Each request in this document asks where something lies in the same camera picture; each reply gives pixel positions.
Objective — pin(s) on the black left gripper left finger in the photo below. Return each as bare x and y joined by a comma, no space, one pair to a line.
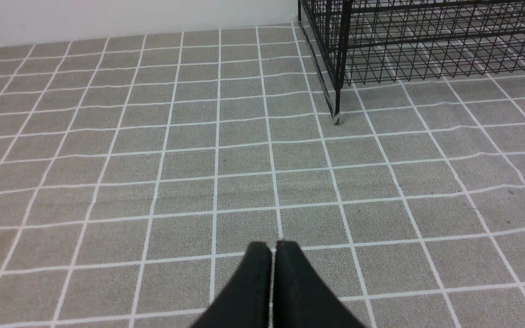
244,301

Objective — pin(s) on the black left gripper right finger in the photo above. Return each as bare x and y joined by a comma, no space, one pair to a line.
300,298

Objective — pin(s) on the grey grid-pattern table mat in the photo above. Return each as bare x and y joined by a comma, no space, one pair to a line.
135,171

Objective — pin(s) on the black wire rack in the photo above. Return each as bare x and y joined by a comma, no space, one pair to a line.
366,41

